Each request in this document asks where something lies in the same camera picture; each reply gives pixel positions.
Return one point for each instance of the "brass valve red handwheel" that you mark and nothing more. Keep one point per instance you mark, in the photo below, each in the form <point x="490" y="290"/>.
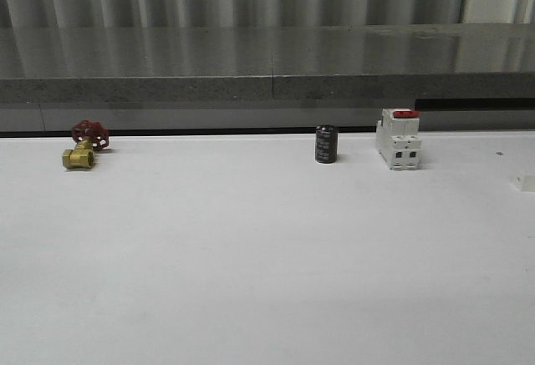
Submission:
<point x="90" y="137"/>

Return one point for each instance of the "black cylindrical capacitor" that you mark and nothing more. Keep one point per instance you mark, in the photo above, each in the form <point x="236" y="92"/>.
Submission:
<point x="326" y="144"/>

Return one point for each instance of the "grey stone countertop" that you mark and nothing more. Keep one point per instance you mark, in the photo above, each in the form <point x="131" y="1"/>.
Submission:
<point x="426" y="66"/>

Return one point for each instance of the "white circuit breaker red switch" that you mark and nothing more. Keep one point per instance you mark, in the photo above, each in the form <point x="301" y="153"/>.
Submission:
<point x="397" y="138"/>

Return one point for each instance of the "white half pipe clamp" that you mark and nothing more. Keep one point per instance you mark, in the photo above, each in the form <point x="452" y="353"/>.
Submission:
<point x="524" y="182"/>

